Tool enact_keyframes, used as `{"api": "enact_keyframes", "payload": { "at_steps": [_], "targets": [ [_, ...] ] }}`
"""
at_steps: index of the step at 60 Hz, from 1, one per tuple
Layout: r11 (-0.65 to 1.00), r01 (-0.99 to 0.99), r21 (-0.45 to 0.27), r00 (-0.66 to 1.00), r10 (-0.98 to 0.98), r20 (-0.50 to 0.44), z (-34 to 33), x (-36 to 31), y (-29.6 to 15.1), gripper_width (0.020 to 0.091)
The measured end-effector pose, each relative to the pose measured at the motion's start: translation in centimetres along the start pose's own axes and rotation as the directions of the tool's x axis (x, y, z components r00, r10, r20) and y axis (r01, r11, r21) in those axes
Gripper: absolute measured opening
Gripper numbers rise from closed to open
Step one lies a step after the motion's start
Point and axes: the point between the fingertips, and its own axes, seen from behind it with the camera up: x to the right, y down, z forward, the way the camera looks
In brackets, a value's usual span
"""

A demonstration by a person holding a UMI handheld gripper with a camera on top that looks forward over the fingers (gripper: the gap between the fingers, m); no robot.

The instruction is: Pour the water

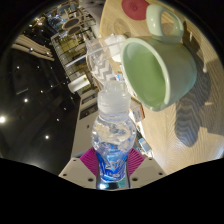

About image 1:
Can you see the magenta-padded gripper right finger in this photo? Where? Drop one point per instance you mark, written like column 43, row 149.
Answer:
column 148, row 170

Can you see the grey white chevron cushion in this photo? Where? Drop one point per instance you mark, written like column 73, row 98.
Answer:
column 103, row 73

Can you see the group of ceiling spotlights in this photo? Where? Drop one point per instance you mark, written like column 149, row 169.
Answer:
column 2, row 119

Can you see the flat round red coaster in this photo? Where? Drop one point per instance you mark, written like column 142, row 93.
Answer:
column 133, row 10

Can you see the white round column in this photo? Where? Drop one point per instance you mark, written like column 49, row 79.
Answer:
column 79, row 85

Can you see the clear blue-labelled water bottle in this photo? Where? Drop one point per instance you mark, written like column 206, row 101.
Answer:
column 113, row 133

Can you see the yellow bordered card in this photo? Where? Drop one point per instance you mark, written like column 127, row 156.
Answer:
column 138, row 114

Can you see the group of dining chairs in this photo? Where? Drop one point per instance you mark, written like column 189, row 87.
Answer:
column 71, row 21

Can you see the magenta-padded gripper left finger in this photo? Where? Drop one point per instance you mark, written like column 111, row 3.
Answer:
column 75, row 170

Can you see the pale green ceramic mug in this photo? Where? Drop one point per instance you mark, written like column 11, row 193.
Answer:
column 150, row 70

